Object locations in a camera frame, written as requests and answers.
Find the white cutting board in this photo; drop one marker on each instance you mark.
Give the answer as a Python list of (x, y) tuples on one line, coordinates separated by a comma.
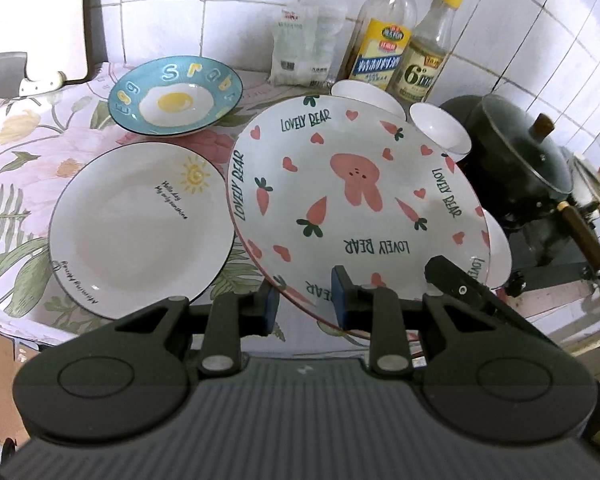
[(30, 10)]

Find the black cooking pot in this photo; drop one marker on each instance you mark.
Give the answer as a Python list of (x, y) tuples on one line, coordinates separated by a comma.
[(490, 170)]

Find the white vinegar bottle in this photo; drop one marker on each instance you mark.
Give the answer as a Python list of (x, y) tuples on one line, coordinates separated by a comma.
[(425, 70)]

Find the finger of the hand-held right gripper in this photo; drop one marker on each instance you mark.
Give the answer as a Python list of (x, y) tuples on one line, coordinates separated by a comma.
[(455, 282)]

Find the white plate with sun print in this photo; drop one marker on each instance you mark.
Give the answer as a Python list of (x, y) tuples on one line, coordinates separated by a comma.
[(130, 230)]

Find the yellow label oil bottle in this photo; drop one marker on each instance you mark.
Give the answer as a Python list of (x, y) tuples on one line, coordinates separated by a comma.
[(380, 45)]

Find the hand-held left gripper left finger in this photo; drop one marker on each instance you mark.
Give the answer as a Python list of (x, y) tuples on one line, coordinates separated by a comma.
[(270, 307)]

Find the blue fried egg print plate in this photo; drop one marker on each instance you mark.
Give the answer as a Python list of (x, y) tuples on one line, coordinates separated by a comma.
[(125, 106)]

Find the white bowl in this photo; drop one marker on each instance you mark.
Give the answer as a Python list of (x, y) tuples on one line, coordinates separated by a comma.
[(440, 127), (365, 95)]

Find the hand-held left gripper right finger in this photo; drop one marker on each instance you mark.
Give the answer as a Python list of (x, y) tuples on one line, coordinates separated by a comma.
[(340, 305)]

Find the black gas stove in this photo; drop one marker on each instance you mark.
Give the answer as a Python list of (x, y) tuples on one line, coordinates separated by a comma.
[(545, 260)]

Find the large rabbit and carrot plate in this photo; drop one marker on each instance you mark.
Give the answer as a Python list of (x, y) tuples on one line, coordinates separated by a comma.
[(380, 220)]

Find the white plate under bear plate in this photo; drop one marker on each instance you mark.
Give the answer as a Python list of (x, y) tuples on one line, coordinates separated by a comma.
[(498, 255)]

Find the glass pot lid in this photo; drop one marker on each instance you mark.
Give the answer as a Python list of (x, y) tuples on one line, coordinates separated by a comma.
[(525, 145)]

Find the clear salt bag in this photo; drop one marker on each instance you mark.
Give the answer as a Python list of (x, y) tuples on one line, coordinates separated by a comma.
[(305, 45)]

